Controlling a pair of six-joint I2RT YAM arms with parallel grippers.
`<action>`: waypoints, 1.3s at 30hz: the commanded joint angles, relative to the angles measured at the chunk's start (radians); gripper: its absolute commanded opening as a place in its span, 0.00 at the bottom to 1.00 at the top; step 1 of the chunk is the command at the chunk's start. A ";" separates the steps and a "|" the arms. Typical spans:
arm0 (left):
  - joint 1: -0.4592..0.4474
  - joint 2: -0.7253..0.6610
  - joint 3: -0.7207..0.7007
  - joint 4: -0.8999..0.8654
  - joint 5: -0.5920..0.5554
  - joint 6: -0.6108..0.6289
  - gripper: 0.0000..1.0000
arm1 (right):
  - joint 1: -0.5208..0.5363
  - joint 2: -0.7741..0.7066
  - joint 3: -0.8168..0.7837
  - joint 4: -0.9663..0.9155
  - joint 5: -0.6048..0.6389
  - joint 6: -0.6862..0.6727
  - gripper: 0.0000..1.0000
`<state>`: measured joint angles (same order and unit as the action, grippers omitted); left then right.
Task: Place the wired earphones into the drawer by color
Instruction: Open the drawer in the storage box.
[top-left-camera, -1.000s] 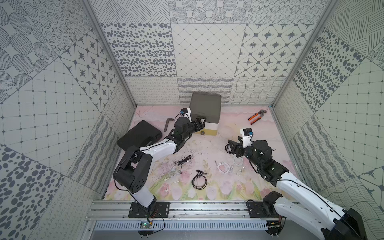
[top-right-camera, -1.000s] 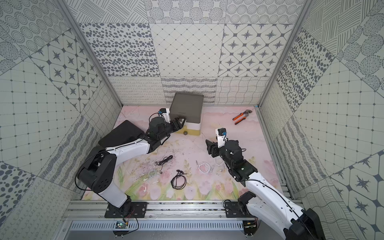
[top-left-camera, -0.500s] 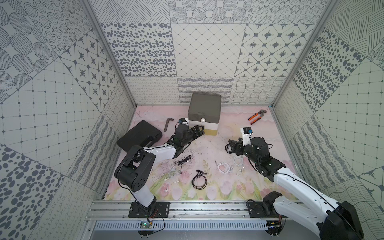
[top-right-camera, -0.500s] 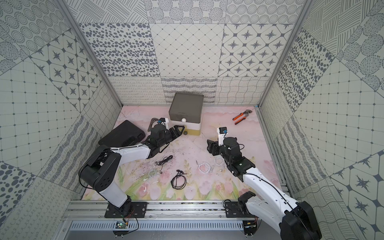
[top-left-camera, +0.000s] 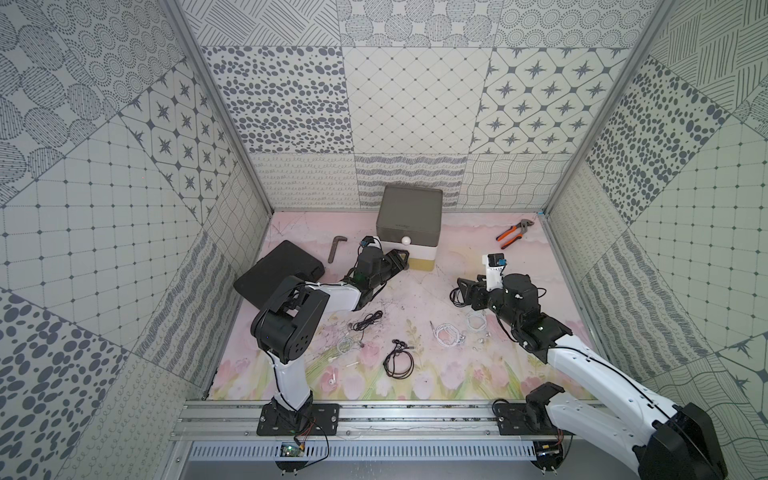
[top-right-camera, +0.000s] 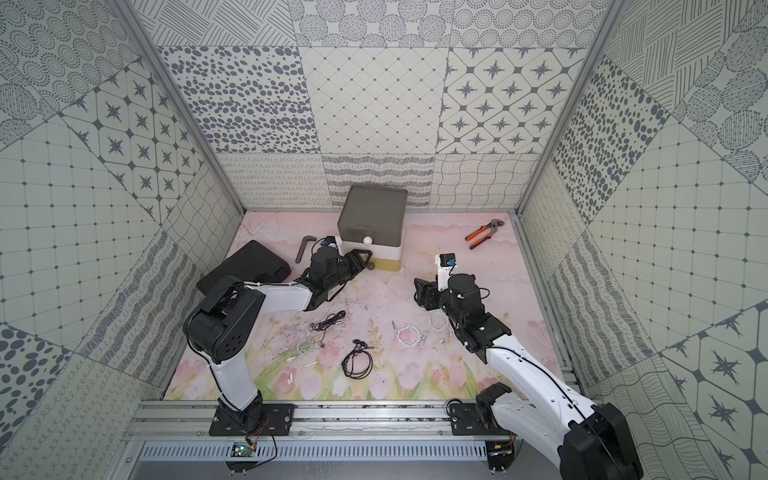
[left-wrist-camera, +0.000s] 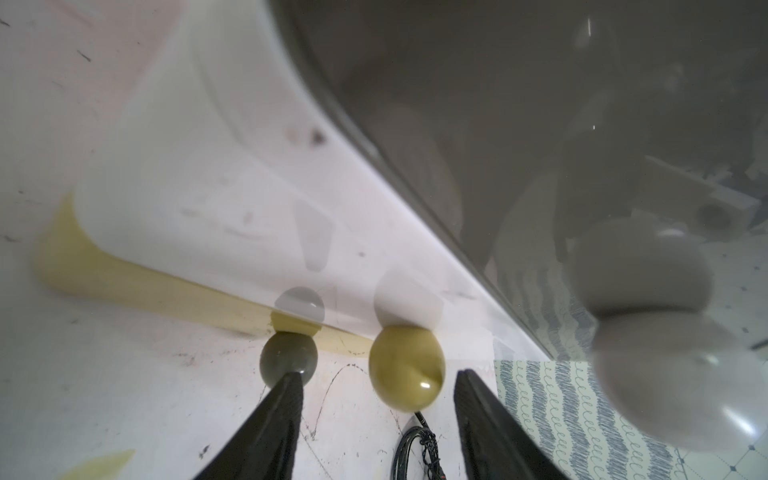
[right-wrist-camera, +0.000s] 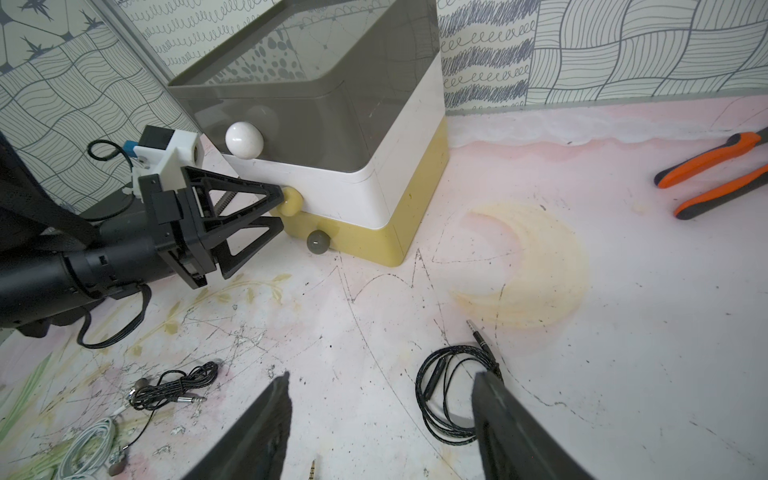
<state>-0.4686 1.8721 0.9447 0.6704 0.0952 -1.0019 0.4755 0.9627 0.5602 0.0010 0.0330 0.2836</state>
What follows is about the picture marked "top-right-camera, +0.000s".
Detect aluminium mounting rail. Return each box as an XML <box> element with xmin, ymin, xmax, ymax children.
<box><xmin>123</xmin><ymin>400</ymin><xmax>522</xmax><ymax>441</ymax></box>

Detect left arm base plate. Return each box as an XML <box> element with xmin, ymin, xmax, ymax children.
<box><xmin>208</xmin><ymin>402</ymin><xmax>296</xmax><ymax>437</ymax></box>

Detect orange handled pliers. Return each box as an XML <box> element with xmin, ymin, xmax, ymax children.
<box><xmin>465</xmin><ymin>219</ymin><xmax>505</xmax><ymax>250</ymax></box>

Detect black earphones front loop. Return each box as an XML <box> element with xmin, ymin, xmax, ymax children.
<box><xmin>341</xmin><ymin>339</ymin><xmax>373</xmax><ymax>380</ymax></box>

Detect dark hex key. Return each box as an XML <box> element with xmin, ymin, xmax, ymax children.
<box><xmin>295</xmin><ymin>235</ymin><xmax>317</xmax><ymax>264</ymax></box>

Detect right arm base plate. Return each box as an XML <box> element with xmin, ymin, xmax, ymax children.
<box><xmin>445</xmin><ymin>382</ymin><xmax>512</xmax><ymax>436</ymax></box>

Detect white drawer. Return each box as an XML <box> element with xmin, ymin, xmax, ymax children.
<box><xmin>342</xmin><ymin>241</ymin><xmax>403</xmax><ymax>261</ymax></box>

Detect drawer cabinet frame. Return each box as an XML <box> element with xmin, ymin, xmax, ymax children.
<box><xmin>336</xmin><ymin>184</ymin><xmax>409</xmax><ymax>272</ymax></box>

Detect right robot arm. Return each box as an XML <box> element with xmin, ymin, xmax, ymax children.
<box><xmin>414</xmin><ymin>274</ymin><xmax>644</xmax><ymax>479</ymax></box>

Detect white earphones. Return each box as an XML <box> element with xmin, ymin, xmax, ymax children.
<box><xmin>429</xmin><ymin>313</ymin><xmax>451</xmax><ymax>344</ymax></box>
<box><xmin>392</xmin><ymin>323</ymin><xmax>427</xmax><ymax>348</ymax></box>
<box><xmin>278</xmin><ymin>335</ymin><xmax>325</xmax><ymax>388</ymax></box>

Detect white earphones centre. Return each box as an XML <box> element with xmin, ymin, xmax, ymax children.
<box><xmin>392</xmin><ymin>323</ymin><xmax>427</xmax><ymax>348</ymax></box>

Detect white earphones right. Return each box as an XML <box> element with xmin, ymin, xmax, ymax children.
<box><xmin>429</xmin><ymin>313</ymin><xmax>451</xmax><ymax>344</ymax></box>

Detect slotted cable duct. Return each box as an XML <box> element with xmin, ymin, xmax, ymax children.
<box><xmin>140</xmin><ymin>440</ymin><xmax>486</xmax><ymax>462</ymax></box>

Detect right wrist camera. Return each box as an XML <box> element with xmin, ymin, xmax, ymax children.
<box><xmin>435</xmin><ymin>253</ymin><xmax>456</xmax><ymax>292</ymax></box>

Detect black plastic tool case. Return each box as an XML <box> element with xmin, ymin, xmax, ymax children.
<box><xmin>196</xmin><ymin>240</ymin><xmax>291</xmax><ymax>295</ymax></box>

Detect white earphones left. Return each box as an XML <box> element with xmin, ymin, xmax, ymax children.
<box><xmin>278</xmin><ymin>335</ymin><xmax>325</xmax><ymax>388</ymax></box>

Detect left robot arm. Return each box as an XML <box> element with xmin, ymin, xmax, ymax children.
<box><xmin>183</xmin><ymin>243</ymin><xmax>373</xmax><ymax>431</ymax></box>

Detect yellow bottom drawer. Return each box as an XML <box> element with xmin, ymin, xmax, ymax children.
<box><xmin>366</xmin><ymin>257</ymin><xmax>402</xmax><ymax>272</ymax></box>

